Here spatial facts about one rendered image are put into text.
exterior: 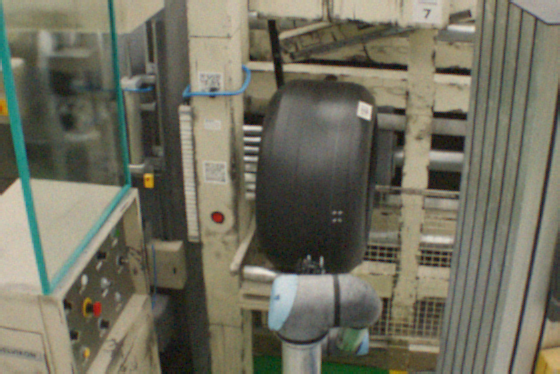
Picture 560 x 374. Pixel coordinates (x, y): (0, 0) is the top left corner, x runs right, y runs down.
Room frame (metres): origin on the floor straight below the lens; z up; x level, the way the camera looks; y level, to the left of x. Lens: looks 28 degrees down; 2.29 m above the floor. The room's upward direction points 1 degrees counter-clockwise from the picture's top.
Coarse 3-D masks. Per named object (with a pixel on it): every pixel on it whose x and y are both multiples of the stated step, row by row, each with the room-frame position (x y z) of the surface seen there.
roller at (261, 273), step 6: (246, 270) 2.03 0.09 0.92; (252, 270) 2.03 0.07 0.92; (258, 270) 2.03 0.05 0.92; (264, 270) 2.03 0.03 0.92; (270, 270) 2.02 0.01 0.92; (276, 270) 2.02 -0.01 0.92; (282, 270) 2.02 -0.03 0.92; (246, 276) 2.02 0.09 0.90; (252, 276) 2.02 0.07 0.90; (258, 276) 2.02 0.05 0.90; (264, 276) 2.01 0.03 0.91; (270, 276) 2.01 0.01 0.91; (276, 276) 2.01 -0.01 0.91; (282, 276) 2.00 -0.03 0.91; (288, 276) 2.00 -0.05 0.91
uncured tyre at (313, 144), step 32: (288, 96) 2.08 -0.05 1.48; (320, 96) 2.07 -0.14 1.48; (352, 96) 2.07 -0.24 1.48; (288, 128) 1.97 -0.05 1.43; (320, 128) 1.96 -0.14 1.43; (352, 128) 1.96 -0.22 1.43; (288, 160) 1.91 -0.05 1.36; (320, 160) 1.89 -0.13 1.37; (352, 160) 1.89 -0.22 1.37; (256, 192) 1.92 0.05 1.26; (288, 192) 1.87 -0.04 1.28; (320, 192) 1.85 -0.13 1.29; (352, 192) 1.86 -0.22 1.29; (256, 224) 1.92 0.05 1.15; (288, 224) 1.86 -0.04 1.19; (320, 224) 1.84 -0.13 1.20; (352, 224) 1.84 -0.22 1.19; (288, 256) 1.88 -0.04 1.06; (320, 256) 1.86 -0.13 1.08; (352, 256) 1.87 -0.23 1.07
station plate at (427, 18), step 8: (416, 0) 2.25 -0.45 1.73; (424, 0) 2.25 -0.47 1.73; (432, 0) 2.24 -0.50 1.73; (440, 0) 2.24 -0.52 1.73; (416, 8) 2.25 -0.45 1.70; (424, 8) 2.25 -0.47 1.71; (432, 8) 2.24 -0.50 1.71; (440, 8) 2.24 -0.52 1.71; (416, 16) 2.25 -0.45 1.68; (424, 16) 2.25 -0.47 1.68; (432, 16) 2.24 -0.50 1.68; (440, 16) 2.24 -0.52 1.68
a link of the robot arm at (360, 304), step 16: (352, 288) 1.31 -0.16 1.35; (368, 288) 1.33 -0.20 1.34; (352, 304) 1.28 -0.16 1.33; (368, 304) 1.30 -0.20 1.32; (352, 320) 1.28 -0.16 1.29; (368, 320) 1.31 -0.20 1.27; (336, 336) 1.49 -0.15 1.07; (352, 336) 1.41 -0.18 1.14; (336, 352) 1.53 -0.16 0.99; (352, 352) 1.53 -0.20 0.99
